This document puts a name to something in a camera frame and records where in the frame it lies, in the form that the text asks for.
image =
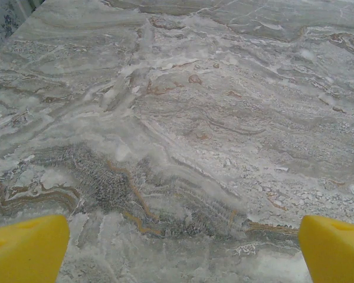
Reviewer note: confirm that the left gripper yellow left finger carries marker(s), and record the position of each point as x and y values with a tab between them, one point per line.
26	253

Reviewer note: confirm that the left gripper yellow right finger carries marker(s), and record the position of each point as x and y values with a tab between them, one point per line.
336	253

